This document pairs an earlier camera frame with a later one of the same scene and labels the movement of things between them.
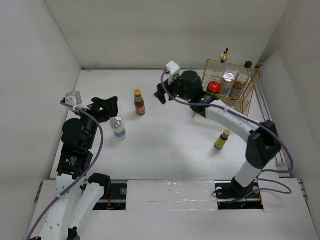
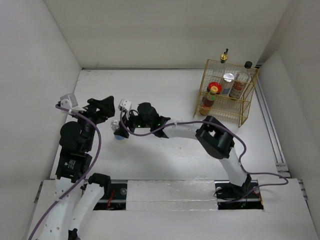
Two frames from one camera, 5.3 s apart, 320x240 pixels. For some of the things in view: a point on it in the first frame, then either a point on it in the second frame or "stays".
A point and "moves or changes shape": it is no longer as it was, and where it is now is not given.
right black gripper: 160,93 to 128,121
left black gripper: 110,107 stays
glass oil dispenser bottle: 224,57 stays
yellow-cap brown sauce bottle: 139,102 moves or changes shape
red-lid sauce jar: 214,87 stays
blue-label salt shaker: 118,127 stays
